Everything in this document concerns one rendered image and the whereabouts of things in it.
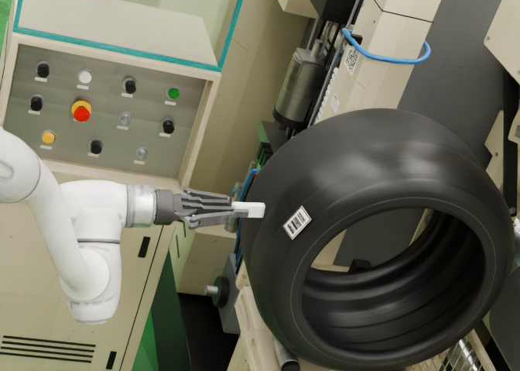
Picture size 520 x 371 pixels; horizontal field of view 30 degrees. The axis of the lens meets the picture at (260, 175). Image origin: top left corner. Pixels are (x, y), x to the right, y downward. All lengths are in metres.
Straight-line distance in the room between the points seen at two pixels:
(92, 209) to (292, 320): 0.50
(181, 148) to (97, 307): 0.88
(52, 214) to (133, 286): 1.24
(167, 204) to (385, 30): 0.65
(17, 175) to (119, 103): 1.20
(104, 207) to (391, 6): 0.79
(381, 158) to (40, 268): 1.24
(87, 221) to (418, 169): 0.68
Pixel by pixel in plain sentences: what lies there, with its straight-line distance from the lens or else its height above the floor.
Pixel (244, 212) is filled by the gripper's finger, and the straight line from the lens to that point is 2.06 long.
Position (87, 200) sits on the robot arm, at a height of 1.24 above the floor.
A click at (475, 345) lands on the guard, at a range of 2.45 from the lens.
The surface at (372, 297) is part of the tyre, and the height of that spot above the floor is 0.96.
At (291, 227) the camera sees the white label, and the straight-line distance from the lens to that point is 2.00.
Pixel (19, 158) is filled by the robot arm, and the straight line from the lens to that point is 1.49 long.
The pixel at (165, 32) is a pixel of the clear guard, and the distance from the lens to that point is 2.55.
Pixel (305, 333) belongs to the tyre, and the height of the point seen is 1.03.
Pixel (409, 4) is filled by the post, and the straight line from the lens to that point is 2.25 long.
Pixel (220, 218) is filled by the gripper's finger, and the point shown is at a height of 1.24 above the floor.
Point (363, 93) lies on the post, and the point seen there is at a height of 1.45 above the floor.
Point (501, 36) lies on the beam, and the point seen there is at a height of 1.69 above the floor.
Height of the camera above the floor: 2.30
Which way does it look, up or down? 28 degrees down
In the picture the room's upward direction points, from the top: 19 degrees clockwise
